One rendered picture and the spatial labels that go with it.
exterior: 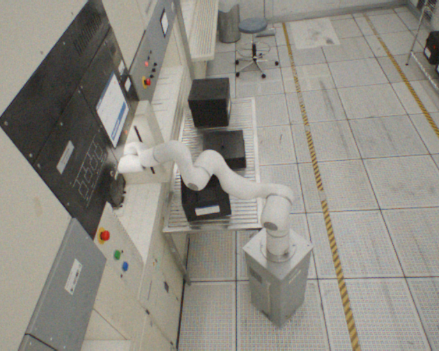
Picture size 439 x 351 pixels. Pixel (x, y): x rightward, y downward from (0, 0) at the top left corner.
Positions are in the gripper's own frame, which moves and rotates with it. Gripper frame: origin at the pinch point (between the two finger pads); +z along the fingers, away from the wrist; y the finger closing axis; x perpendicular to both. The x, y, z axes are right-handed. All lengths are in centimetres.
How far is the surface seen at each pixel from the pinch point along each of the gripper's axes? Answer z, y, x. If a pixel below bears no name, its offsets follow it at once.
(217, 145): -66, 47, -33
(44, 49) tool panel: -30, -29, 78
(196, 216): -54, -9, -39
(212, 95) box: -62, 85, -18
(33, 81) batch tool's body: -30, -42, 75
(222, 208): -70, -6, -35
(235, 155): -78, 35, -33
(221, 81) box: -69, 102, -18
